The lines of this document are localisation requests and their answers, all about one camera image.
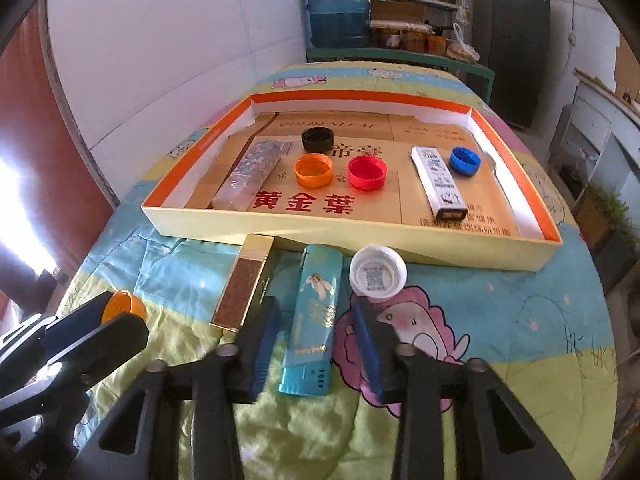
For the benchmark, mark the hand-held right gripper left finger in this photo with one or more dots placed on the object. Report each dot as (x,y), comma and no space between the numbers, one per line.
(262,345)

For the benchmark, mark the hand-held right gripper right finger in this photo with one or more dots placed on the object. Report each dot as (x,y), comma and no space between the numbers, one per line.
(370,350)

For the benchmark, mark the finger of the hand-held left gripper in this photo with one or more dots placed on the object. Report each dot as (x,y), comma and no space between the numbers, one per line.
(110,350)
(80,322)

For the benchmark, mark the orange bottle cap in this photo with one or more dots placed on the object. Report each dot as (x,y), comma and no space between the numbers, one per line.
(314,169)
(124,307)

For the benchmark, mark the teal slim box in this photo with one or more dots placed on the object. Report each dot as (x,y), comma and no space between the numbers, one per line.
(312,320)

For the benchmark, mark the shallow yellow cardboard tray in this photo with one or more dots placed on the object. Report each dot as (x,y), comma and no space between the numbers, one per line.
(380,210)

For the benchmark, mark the white patterned slim box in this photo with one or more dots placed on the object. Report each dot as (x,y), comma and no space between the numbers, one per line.
(439,180)

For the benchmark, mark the blue bottle cap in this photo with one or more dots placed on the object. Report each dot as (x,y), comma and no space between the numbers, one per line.
(465,159)

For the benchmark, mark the black bottle cap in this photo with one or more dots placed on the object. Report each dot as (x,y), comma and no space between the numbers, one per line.
(318,139)

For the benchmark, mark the gold brown slim box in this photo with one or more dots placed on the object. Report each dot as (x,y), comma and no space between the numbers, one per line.
(242,285)

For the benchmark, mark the white bottle cap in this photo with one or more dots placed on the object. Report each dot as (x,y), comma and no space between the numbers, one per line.
(378,272)

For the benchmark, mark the colourful cartoon printed blanket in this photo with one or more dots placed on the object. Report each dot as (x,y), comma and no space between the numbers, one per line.
(500,335)

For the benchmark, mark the silver glitter box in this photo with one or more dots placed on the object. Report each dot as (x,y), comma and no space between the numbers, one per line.
(250,175)

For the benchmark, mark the red bottle cap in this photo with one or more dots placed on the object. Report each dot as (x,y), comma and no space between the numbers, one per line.
(367,172)

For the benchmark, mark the reddish wooden door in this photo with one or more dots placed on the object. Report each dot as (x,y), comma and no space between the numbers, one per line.
(30,135)

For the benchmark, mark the box of green plants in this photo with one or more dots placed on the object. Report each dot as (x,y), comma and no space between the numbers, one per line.
(607,220)

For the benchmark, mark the grey kitchen counter cabinet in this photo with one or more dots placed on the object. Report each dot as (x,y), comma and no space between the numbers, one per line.
(595,130)

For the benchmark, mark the plastic bag with food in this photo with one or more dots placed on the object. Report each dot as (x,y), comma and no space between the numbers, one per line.
(462,47)

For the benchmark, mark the dark refrigerator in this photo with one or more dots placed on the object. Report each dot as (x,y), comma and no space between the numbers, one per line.
(510,35)

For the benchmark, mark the blue water jug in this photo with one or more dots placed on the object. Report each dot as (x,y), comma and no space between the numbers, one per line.
(337,5)

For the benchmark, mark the green metal shelf rack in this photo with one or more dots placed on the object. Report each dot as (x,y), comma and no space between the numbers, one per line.
(415,5)

